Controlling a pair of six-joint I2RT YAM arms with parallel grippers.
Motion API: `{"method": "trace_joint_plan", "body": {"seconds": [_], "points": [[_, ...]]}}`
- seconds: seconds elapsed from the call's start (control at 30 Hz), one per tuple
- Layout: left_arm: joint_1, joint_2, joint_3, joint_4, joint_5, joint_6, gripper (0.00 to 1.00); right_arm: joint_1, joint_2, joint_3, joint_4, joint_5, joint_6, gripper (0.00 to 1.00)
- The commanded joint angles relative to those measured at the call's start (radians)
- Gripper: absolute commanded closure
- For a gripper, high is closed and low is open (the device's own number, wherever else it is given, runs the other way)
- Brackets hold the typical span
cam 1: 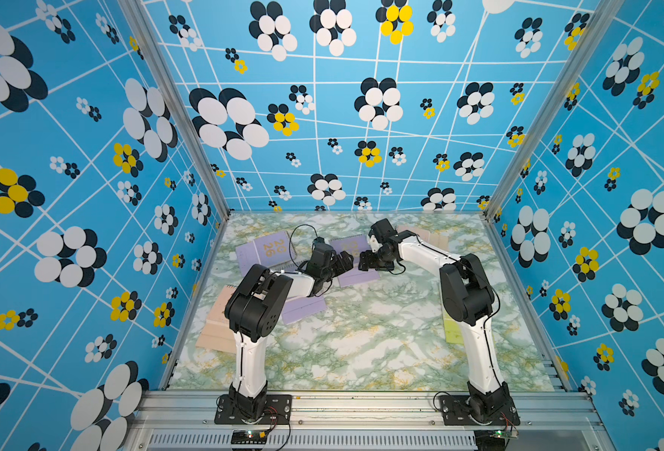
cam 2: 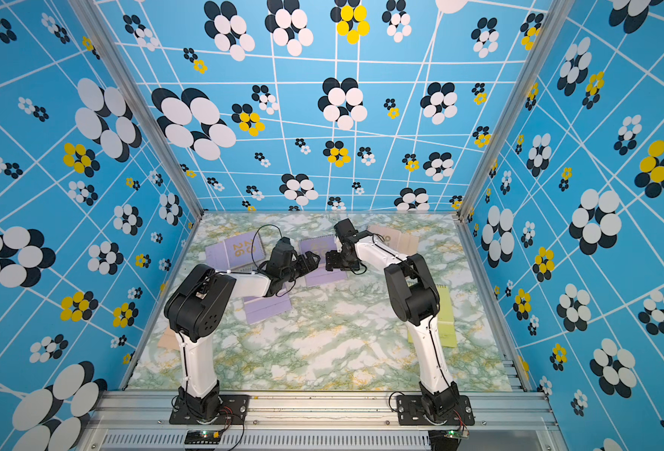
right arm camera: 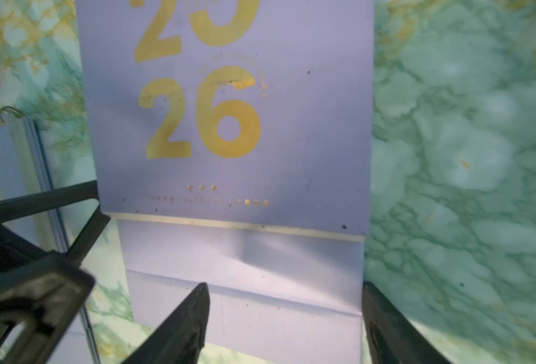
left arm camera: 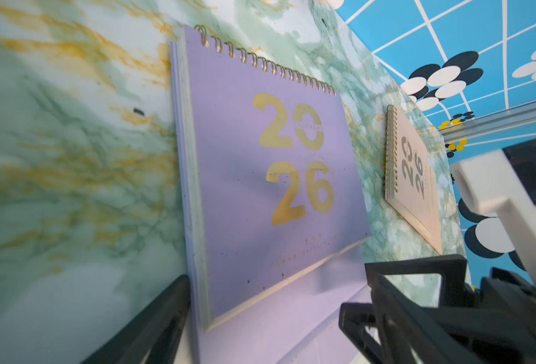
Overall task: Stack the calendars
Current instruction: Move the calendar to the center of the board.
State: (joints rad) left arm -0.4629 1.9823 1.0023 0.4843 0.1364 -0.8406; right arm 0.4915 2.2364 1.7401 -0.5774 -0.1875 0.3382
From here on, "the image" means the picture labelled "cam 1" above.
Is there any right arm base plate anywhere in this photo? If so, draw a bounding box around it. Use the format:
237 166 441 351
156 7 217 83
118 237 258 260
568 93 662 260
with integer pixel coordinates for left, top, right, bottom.
433 394 521 428

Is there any left green circuit board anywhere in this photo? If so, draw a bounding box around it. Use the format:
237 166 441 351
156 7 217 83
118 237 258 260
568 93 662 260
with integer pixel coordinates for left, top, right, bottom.
231 430 267 445

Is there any pink calendar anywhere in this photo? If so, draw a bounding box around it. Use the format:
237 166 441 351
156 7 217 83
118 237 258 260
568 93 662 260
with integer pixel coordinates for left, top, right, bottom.
397 225 449 252
196 285 236 354

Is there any green calendar right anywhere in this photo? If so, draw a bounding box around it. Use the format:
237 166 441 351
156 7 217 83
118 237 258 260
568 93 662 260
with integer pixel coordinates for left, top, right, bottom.
443 311 463 345

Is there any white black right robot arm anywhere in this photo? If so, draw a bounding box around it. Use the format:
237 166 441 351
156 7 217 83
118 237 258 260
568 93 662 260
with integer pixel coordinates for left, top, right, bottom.
359 219 514 424

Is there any aluminium corner post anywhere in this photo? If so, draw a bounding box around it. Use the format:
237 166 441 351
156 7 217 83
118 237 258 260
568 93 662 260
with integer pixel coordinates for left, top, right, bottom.
484 0 624 223
119 0 230 224

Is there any black left camera cable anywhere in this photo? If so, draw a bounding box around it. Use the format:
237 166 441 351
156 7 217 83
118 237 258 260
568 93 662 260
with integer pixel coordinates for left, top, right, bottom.
287 224 321 269

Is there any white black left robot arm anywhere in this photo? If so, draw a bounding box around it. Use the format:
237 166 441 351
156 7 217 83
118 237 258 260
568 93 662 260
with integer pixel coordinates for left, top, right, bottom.
224 238 354 422

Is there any right green circuit board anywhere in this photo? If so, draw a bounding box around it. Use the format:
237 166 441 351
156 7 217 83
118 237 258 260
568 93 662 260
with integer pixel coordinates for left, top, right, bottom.
475 430 518 451

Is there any purple calendar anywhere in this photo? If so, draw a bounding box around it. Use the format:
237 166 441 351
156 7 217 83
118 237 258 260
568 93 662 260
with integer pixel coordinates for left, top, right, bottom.
281 297 327 325
235 231 296 276
331 235 380 288

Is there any aluminium corner post right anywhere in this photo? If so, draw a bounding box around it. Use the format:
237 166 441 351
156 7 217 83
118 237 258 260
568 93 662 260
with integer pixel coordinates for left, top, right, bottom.
484 0 624 223

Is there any aluminium front rail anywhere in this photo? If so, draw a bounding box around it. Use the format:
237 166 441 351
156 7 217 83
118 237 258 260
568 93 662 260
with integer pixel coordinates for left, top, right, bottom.
124 390 614 450

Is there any aluminium corner post left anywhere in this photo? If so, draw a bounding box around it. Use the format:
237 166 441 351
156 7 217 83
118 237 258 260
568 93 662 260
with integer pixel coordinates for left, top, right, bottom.
119 0 230 224

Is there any green circuit board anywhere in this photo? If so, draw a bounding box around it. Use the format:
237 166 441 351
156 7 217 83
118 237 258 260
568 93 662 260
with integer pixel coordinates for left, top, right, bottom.
475 430 518 451
231 430 267 445

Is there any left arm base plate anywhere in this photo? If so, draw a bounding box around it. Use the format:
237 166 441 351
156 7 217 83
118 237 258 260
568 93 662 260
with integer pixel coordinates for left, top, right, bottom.
213 394 292 426

